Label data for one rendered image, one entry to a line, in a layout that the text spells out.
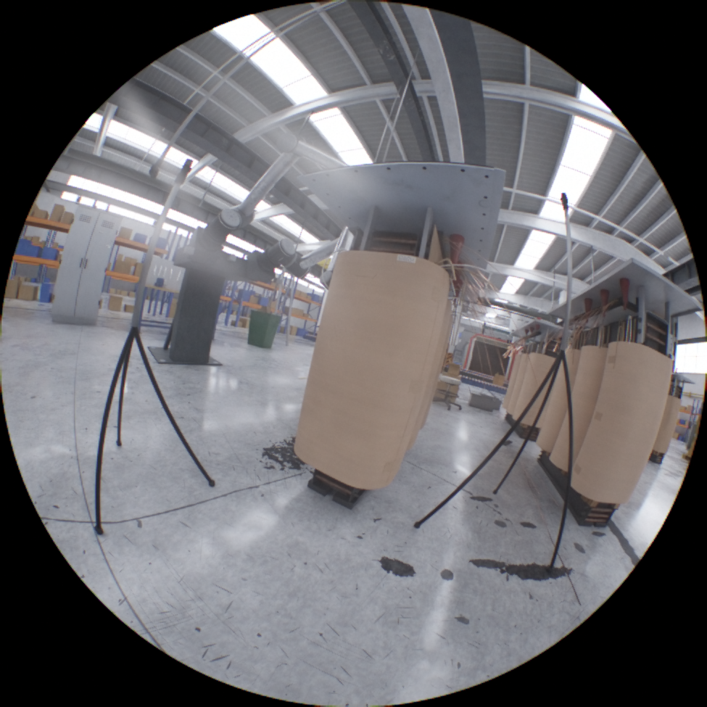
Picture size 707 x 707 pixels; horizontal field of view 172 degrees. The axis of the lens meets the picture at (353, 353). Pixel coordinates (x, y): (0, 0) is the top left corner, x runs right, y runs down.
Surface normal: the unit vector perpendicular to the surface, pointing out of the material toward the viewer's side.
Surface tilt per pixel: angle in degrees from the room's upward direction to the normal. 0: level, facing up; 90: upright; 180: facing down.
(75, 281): 90
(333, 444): 90
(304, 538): 0
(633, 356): 90
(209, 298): 90
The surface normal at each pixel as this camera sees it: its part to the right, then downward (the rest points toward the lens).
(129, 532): 0.24, -0.97
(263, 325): -0.16, 0.11
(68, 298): 0.88, 0.25
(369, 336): -0.42, -0.03
